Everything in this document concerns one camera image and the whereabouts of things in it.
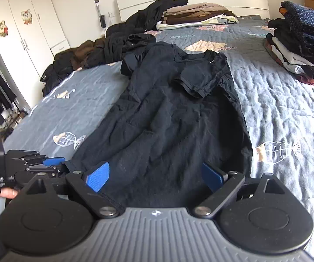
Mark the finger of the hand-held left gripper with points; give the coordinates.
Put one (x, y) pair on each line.
(50, 172)
(53, 161)

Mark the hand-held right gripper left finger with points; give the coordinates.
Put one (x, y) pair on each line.
(98, 177)

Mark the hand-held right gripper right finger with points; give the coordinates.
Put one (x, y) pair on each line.
(213, 177)

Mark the black t-shirt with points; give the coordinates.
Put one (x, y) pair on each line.
(159, 120)

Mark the stack of folded dark clothes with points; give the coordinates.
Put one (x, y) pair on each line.
(301, 41)

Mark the stack of folded brown clothes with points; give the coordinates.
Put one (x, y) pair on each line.
(195, 15)

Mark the pile of black clothes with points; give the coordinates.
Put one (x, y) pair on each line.
(148, 13)

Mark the row of shoes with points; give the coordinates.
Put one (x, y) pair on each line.
(12, 120)

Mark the black jacket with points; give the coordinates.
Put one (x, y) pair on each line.
(56, 73)

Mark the bed with grey-blue quilt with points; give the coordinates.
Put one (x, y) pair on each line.
(282, 114)

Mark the white wardrobe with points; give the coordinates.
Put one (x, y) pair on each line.
(18, 49)

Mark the brown garment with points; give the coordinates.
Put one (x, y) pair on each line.
(86, 53)

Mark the mouse sticker with red card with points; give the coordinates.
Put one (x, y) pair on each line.
(2, 28)

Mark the crumpled black garment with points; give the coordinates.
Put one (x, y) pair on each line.
(121, 46)

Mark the mouse sticker with pink bow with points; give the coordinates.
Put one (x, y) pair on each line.
(27, 17)

